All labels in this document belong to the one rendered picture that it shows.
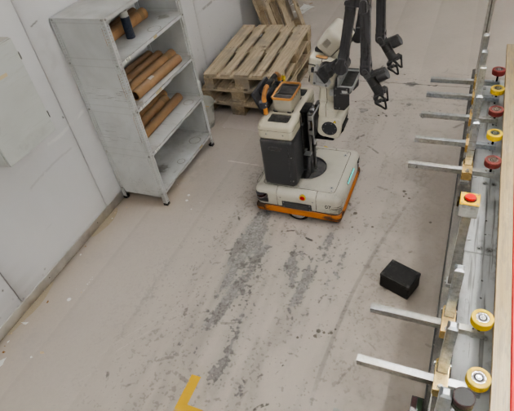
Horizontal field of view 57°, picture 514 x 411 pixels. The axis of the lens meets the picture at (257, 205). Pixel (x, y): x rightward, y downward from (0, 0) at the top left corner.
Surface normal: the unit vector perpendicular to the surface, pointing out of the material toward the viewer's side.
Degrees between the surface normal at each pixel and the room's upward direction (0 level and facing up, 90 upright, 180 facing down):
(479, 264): 0
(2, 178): 90
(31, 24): 90
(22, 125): 90
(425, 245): 0
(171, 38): 90
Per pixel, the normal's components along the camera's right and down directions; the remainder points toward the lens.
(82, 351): -0.13, -0.74
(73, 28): -0.37, 0.66
